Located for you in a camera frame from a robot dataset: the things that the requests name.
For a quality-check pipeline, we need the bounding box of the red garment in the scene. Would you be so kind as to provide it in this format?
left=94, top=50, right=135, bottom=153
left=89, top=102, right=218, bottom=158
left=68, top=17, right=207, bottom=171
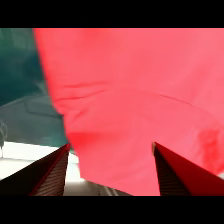
left=32, top=27, right=224, bottom=197

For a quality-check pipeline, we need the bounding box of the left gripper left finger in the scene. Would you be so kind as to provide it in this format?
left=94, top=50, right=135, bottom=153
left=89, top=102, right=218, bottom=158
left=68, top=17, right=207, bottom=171
left=0, top=143, right=72, bottom=197

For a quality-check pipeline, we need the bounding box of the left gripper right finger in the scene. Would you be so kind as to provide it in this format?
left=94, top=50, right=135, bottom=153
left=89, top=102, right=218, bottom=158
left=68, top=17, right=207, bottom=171
left=152, top=141, right=224, bottom=197

